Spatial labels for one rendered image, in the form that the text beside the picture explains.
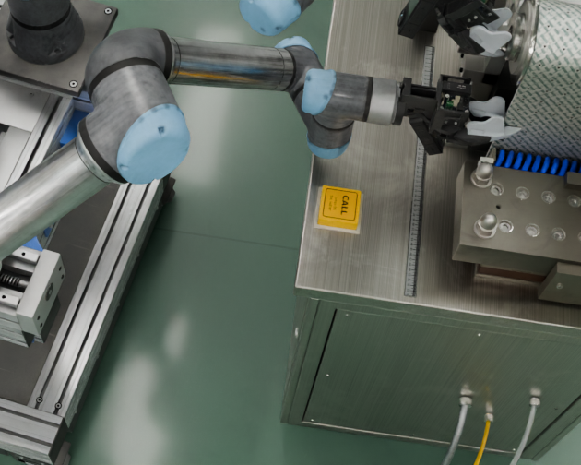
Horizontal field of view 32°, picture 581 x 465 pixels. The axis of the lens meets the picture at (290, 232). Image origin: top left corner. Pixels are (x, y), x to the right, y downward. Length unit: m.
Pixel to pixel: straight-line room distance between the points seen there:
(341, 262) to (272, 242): 1.02
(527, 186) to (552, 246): 0.12
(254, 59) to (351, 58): 0.34
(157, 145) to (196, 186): 1.40
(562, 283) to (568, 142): 0.24
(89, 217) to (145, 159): 1.13
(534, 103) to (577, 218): 0.22
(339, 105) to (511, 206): 0.34
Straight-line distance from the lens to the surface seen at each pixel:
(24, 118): 2.16
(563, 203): 1.79
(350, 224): 1.81
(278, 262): 2.78
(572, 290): 1.80
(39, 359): 2.48
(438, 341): 1.94
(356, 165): 1.90
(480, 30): 1.61
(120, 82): 1.52
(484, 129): 1.73
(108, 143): 1.51
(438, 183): 1.91
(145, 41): 1.59
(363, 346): 2.00
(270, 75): 1.76
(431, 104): 1.69
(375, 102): 1.68
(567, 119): 1.74
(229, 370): 2.66
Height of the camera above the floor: 2.51
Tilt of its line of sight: 63 degrees down
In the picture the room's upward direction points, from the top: 10 degrees clockwise
